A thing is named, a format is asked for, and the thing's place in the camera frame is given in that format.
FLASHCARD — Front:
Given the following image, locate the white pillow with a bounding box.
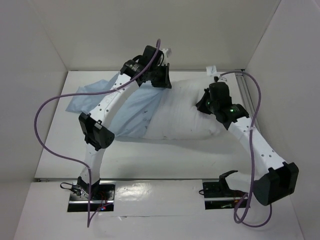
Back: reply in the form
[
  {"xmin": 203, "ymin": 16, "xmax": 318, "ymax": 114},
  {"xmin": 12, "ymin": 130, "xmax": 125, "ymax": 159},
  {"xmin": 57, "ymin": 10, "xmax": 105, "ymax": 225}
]
[{"xmin": 144, "ymin": 71, "xmax": 223, "ymax": 140}]

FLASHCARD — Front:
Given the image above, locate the light blue pillowcase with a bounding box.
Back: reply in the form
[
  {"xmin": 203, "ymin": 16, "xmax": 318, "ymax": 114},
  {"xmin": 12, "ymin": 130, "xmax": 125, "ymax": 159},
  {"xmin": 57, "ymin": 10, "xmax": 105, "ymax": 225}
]
[{"xmin": 65, "ymin": 81, "xmax": 165, "ymax": 138}]

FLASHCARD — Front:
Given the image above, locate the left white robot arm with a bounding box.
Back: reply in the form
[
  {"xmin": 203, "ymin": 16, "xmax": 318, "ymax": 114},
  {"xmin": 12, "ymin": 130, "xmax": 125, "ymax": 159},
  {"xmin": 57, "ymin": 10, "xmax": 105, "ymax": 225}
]
[{"xmin": 77, "ymin": 45, "xmax": 172, "ymax": 200}]

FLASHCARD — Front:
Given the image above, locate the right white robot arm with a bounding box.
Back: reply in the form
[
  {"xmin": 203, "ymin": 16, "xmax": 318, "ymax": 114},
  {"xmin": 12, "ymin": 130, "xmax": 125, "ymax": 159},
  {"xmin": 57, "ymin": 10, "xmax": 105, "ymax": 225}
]
[{"xmin": 196, "ymin": 82, "xmax": 299, "ymax": 206}]

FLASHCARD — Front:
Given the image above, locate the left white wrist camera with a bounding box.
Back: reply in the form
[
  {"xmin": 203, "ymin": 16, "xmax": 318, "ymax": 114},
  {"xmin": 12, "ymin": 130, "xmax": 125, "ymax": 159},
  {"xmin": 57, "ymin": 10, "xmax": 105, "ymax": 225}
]
[{"xmin": 160, "ymin": 48, "xmax": 172, "ymax": 66}]

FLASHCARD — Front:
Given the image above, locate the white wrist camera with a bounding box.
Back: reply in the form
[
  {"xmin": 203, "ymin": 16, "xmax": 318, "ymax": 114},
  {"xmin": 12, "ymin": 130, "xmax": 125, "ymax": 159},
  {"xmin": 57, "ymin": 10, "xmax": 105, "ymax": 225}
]
[
  {"xmin": 160, "ymin": 48, "xmax": 172, "ymax": 66},
  {"xmin": 213, "ymin": 74, "xmax": 228, "ymax": 83}
]

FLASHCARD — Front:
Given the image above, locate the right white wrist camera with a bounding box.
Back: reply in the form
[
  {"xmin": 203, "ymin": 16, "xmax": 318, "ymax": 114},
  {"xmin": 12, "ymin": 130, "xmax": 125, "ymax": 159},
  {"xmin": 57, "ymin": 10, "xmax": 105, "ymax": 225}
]
[{"xmin": 213, "ymin": 74, "xmax": 228, "ymax": 83}]

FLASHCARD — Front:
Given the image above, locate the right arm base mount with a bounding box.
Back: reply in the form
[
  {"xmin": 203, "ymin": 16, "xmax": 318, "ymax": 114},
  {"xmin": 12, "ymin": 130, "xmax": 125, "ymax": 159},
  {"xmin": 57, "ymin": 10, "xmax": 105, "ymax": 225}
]
[{"xmin": 198, "ymin": 179, "xmax": 246, "ymax": 210}]

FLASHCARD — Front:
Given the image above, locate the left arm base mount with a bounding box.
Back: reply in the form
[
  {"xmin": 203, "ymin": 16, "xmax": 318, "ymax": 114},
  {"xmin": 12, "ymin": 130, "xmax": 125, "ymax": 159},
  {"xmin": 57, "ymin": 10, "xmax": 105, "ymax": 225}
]
[{"xmin": 60, "ymin": 181, "xmax": 116, "ymax": 213}]

